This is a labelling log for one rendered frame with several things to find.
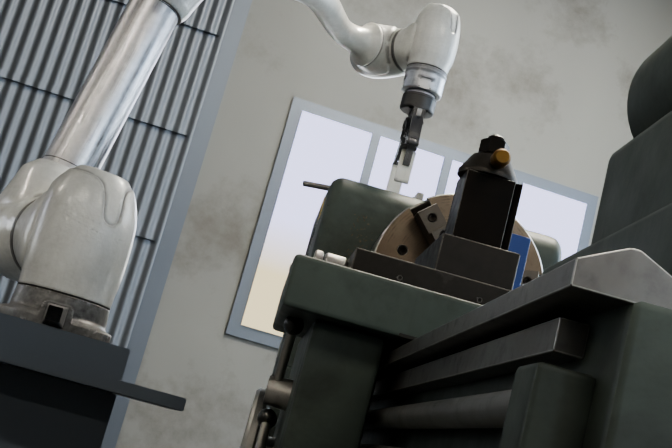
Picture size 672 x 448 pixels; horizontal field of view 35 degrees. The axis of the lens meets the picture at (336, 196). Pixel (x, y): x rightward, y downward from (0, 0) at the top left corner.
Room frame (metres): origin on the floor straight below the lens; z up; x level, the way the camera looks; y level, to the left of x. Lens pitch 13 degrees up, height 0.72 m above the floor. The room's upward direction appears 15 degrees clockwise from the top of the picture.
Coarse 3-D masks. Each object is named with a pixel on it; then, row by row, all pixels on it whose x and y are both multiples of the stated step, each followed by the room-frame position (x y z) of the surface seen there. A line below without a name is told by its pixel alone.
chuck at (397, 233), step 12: (420, 204) 1.92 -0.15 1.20; (432, 204) 1.88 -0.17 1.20; (444, 204) 1.89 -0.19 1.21; (396, 216) 1.89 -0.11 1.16; (408, 216) 1.88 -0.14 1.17; (444, 216) 1.89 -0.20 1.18; (396, 228) 1.88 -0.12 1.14; (408, 228) 1.88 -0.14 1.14; (516, 228) 1.89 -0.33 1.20; (384, 240) 1.88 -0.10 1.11; (396, 240) 1.88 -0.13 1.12; (408, 240) 1.88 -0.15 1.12; (420, 240) 1.88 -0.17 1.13; (384, 252) 1.88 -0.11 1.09; (396, 252) 1.88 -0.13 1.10; (408, 252) 1.88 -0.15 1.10; (420, 252) 1.89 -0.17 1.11; (528, 252) 1.89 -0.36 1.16; (528, 264) 1.89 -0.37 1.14; (540, 264) 1.89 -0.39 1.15
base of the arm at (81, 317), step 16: (16, 288) 1.73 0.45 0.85; (32, 288) 1.70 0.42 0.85; (0, 304) 1.67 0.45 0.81; (16, 304) 1.69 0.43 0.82; (32, 304) 1.69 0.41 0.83; (48, 304) 1.66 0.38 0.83; (64, 304) 1.68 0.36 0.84; (80, 304) 1.70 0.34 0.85; (96, 304) 1.72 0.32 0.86; (32, 320) 1.68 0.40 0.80; (48, 320) 1.65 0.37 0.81; (64, 320) 1.68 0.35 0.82; (80, 320) 1.70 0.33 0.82; (96, 320) 1.73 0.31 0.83; (96, 336) 1.69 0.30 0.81
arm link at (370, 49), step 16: (304, 0) 1.97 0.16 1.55; (320, 0) 1.99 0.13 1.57; (336, 0) 2.03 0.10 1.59; (320, 16) 2.06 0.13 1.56; (336, 16) 2.07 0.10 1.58; (336, 32) 2.15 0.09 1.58; (352, 32) 2.20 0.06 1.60; (368, 32) 2.24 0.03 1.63; (384, 32) 2.24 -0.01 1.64; (352, 48) 2.24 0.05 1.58; (368, 48) 2.24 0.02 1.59; (384, 48) 2.24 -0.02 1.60; (352, 64) 2.35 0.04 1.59; (368, 64) 2.27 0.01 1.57; (384, 64) 2.26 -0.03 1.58
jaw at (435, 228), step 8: (416, 208) 1.89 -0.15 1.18; (424, 208) 1.89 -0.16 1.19; (432, 208) 1.84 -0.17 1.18; (416, 216) 1.87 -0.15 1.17; (424, 216) 1.84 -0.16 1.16; (432, 216) 1.85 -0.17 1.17; (440, 216) 1.85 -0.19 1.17; (424, 224) 1.84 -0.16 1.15; (432, 224) 1.85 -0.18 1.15; (440, 224) 1.85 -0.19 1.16; (424, 232) 1.87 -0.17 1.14; (432, 232) 1.83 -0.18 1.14; (440, 232) 1.83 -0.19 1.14; (432, 240) 1.84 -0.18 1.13
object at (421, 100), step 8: (408, 96) 2.17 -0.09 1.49; (416, 96) 2.16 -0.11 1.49; (424, 96) 2.16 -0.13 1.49; (400, 104) 2.20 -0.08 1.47; (408, 104) 2.17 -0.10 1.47; (416, 104) 2.16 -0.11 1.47; (424, 104) 2.17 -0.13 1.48; (432, 104) 2.18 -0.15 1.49; (408, 112) 2.21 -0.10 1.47; (432, 112) 2.18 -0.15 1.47
